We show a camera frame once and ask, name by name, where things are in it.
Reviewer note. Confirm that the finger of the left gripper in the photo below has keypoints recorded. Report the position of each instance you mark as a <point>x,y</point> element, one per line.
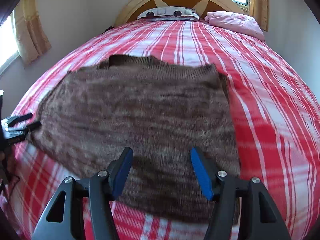
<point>16,135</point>
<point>14,119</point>

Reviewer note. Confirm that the yellow side window curtain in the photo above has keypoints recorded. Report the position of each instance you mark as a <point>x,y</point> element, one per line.
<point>32,42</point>

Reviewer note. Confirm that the grey patterned pillow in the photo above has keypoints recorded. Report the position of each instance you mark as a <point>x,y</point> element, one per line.
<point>170,13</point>

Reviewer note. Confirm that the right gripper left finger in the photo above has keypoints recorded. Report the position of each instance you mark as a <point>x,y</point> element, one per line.
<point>63,217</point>

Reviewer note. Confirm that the side window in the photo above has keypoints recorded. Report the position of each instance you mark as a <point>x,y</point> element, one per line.
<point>9,49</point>

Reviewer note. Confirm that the brown knitted sweater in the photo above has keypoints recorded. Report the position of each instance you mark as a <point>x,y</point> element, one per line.
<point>160,110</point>

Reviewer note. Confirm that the cream wooden headboard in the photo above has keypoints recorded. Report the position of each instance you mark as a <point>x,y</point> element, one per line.
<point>134,8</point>

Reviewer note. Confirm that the pink pillow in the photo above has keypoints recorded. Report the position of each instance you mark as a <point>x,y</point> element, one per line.
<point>239,23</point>

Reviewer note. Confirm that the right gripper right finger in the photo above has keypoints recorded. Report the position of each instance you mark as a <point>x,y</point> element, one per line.
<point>259,216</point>

